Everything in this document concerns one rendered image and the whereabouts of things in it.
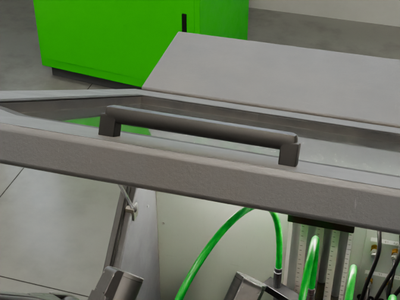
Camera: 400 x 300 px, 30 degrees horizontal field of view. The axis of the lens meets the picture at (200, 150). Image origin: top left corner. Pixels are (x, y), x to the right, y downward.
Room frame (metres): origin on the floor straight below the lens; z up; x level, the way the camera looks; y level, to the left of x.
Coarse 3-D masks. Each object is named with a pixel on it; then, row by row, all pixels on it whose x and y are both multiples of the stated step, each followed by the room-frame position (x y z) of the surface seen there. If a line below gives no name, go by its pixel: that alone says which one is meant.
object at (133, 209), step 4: (120, 188) 1.17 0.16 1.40; (124, 192) 1.18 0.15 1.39; (124, 196) 1.18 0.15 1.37; (128, 196) 1.19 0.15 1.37; (128, 200) 1.19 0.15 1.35; (132, 204) 1.20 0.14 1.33; (136, 204) 1.22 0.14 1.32; (128, 208) 1.21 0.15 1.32; (132, 208) 1.21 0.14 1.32; (136, 208) 1.21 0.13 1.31; (132, 212) 1.20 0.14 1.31; (136, 212) 1.22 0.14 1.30; (132, 216) 1.20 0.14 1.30; (136, 216) 1.22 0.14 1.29
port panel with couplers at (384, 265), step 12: (372, 240) 1.21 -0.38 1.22; (384, 240) 1.21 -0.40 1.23; (396, 240) 1.20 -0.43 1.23; (372, 252) 1.19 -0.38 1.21; (384, 252) 1.21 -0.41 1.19; (396, 252) 1.19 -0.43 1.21; (384, 264) 1.20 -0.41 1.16; (360, 276) 1.22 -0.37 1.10; (372, 276) 1.21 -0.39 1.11; (384, 276) 1.20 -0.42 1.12; (396, 276) 1.20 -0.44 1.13; (360, 288) 1.22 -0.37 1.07; (372, 288) 1.21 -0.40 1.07; (396, 288) 1.19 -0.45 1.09
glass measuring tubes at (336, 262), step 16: (304, 224) 1.25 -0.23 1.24; (320, 224) 1.21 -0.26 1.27; (336, 224) 1.20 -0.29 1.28; (288, 240) 1.26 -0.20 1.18; (304, 240) 1.25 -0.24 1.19; (320, 240) 1.24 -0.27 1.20; (336, 240) 1.23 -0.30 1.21; (288, 256) 1.25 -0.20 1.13; (304, 256) 1.24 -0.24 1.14; (320, 256) 1.23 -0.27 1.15; (336, 256) 1.21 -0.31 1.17; (288, 272) 1.24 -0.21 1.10; (320, 272) 1.21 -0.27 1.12; (336, 272) 1.20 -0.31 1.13; (320, 288) 1.21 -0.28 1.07; (336, 288) 1.20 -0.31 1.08
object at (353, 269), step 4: (352, 268) 1.00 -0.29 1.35; (356, 268) 1.01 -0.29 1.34; (352, 272) 0.99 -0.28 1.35; (356, 272) 0.99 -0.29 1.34; (348, 276) 0.98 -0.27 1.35; (352, 276) 0.97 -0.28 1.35; (348, 280) 0.97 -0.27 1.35; (352, 280) 0.96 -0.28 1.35; (348, 284) 0.96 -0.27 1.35; (352, 284) 0.96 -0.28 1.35; (348, 288) 0.95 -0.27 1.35; (352, 288) 0.95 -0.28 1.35; (348, 292) 0.94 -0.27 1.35; (352, 292) 0.94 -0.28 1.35; (348, 296) 0.93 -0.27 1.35; (352, 296) 0.93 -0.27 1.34
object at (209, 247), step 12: (240, 216) 1.06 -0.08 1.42; (276, 216) 1.16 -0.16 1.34; (228, 228) 1.03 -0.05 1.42; (276, 228) 1.17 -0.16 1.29; (216, 240) 1.00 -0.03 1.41; (276, 240) 1.18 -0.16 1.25; (204, 252) 0.98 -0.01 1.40; (276, 252) 1.19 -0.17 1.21; (276, 264) 1.19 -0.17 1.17; (192, 276) 0.95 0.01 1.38; (180, 288) 0.94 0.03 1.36
